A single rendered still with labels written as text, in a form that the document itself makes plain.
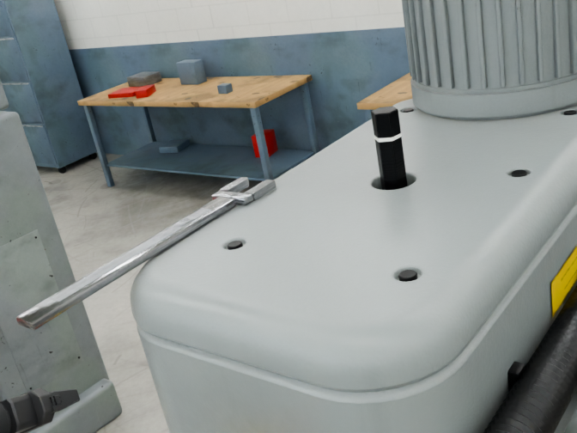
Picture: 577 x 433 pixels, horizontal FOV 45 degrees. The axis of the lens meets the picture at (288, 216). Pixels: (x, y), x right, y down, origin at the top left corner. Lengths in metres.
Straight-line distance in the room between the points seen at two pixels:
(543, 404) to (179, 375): 0.24
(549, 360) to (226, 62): 6.14
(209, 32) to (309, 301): 6.21
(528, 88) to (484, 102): 0.04
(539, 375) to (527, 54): 0.32
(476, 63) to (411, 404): 0.38
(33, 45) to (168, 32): 1.54
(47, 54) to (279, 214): 7.38
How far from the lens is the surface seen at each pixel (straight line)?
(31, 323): 0.49
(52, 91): 7.91
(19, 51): 7.75
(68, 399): 1.20
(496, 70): 0.70
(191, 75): 6.43
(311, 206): 0.56
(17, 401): 1.15
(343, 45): 5.73
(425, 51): 0.73
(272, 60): 6.19
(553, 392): 0.49
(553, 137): 0.65
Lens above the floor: 2.10
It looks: 23 degrees down
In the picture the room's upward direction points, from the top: 11 degrees counter-clockwise
